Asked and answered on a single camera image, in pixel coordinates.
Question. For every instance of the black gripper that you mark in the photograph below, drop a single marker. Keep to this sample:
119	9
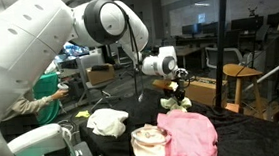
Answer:
181	86

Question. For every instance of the pale yellow white cloth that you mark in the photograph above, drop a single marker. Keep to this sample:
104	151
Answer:
168	103

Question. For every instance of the pink cloth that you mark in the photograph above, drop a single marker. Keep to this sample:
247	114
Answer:
191	137

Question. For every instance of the white handheld controller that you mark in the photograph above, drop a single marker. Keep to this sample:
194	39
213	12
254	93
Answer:
62	87

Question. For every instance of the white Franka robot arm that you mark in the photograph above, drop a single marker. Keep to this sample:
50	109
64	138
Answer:
26	46

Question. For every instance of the peach shirt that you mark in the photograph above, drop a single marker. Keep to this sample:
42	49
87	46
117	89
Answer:
149	154

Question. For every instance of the person in beige top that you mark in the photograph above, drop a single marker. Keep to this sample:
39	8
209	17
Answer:
24	105

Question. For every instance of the long cardboard box black stripe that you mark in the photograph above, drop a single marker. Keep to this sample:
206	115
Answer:
204	91

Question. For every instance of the wooden office desk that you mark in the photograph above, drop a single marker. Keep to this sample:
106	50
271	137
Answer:
187	51

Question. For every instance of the flat orange wooden board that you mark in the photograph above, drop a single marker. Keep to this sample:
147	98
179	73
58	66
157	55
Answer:
232	108

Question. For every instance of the wooden stool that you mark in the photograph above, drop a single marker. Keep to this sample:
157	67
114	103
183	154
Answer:
239	70

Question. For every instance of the black computer monitor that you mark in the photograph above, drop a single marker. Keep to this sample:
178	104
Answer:
274	20
192	29
211	28
247	23

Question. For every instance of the cream white towel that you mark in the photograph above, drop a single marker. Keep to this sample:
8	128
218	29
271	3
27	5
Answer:
108	122

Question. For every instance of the black vertical pole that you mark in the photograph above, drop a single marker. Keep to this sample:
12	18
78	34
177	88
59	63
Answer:
221	31

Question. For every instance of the small cardboard box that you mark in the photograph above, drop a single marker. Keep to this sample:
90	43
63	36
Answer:
101	77

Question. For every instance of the black velvet tablecloth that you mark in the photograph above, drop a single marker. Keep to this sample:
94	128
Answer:
258	139

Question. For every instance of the black pouch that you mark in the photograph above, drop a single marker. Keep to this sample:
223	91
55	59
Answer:
100	67

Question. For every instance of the light metal rod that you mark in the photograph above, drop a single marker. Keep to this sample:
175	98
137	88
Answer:
272	72

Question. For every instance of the yellow rag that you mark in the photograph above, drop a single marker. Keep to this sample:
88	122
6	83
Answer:
83	114

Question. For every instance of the grey office chair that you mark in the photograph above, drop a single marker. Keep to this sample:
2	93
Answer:
83	75

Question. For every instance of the green cloth cover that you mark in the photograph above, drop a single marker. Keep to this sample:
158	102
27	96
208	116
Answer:
47	95

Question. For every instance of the amber wrist camera mount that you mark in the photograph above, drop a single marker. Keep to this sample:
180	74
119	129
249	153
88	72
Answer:
161	84

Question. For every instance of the white frame office chair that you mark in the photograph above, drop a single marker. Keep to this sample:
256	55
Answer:
234	55

